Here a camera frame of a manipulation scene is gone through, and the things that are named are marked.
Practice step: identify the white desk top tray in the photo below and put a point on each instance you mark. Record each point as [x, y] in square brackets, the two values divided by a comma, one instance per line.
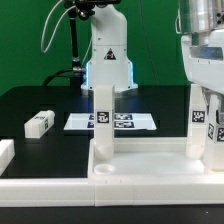
[159, 156]

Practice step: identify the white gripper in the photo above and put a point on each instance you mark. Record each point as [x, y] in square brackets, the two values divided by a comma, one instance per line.
[204, 65]

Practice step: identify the black camera stand pole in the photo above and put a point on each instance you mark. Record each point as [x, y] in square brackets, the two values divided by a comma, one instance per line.
[83, 9]

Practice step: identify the white left fence block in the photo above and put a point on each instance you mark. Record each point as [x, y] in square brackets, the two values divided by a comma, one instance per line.
[7, 152]

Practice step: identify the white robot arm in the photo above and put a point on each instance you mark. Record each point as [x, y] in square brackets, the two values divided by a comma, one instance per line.
[201, 26]

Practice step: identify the white front fence bar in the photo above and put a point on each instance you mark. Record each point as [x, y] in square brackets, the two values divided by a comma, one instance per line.
[107, 191]

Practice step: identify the fiducial marker sheet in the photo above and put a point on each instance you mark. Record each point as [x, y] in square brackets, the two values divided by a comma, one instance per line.
[123, 121]

